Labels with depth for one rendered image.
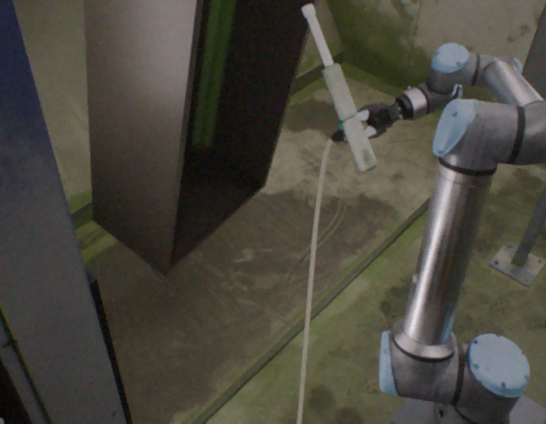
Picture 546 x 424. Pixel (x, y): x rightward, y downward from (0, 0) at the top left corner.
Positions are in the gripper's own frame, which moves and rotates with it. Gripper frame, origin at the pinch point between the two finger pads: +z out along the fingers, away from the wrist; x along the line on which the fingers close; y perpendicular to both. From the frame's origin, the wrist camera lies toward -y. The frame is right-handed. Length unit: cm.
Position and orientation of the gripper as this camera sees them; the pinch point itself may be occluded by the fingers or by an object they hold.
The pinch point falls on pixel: (347, 131)
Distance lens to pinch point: 178.9
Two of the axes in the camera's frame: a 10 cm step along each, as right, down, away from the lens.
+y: -2.0, -0.2, 9.8
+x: -3.7, -9.2, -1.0
